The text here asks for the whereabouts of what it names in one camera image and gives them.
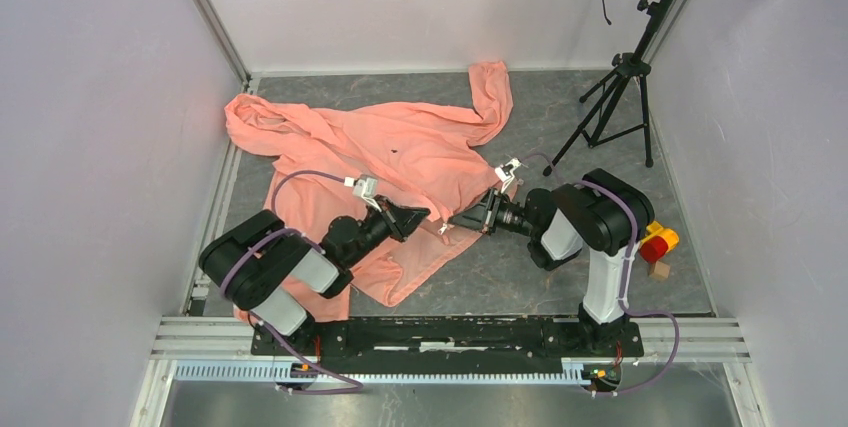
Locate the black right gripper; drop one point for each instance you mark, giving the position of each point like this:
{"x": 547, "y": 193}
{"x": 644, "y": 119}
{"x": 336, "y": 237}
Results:
{"x": 475, "y": 217}

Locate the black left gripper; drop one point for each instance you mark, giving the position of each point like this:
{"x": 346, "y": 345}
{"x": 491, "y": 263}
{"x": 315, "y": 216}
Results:
{"x": 406, "y": 218}

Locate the salmon pink zip jacket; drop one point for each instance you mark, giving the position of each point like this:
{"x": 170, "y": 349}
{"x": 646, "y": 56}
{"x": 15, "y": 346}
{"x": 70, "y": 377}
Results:
{"x": 422, "y": 154}

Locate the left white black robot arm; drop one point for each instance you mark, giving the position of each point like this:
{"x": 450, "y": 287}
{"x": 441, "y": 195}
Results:
{"x": 250, "y": 262}

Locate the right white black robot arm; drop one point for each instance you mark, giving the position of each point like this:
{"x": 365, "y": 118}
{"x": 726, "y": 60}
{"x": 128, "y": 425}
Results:
{"x": 599, "y": 213}

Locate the black tripod stand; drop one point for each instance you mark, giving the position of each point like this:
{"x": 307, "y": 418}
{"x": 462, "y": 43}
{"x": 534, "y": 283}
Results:
{"x": 627, "y": 67}

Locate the yellow red toy block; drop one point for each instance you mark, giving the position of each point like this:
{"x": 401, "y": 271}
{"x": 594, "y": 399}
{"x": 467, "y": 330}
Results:
{"x": 658, "y": 242}

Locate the small wooden cube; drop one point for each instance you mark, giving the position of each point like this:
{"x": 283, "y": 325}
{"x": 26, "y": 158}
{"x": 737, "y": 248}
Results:
{"x": 659, "y": 271}

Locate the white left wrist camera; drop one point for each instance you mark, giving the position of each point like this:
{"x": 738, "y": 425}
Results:
{"x": 365, "y": 188}

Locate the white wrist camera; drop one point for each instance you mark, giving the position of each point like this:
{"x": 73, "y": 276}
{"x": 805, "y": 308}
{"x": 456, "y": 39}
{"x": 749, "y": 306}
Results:
{"x": 365, "y": 188}
{"x": 506, "y": 173}

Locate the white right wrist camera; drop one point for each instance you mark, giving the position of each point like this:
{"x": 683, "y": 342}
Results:
{"x": 506, "y": 173}

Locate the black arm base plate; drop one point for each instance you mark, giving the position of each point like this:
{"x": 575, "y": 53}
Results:
{"x": 410, "y": 345}

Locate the slotted white cable duct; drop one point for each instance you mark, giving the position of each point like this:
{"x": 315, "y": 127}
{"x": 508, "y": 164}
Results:
{"x": 288, "y": 371}

